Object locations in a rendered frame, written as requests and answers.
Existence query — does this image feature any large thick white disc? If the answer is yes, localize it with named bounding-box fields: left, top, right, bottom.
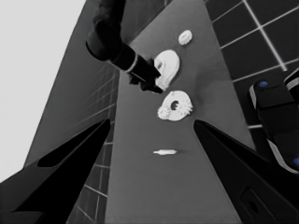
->
left=153, top=49, right=181, bottom=91

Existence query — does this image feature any white round carrier with pins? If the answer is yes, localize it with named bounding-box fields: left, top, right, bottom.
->
left=157, top=90, right=194, bottom=122

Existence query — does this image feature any dark robot body block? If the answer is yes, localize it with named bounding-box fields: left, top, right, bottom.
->
left=249, top=66, right=299, bottom=175

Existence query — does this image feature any small white toothed gear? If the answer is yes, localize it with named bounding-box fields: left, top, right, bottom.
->
left=178, top=97, right=194, bottom=116
left=157, top=105, right=172, bottom=120
left=178, top=29, right=193, bottom=46

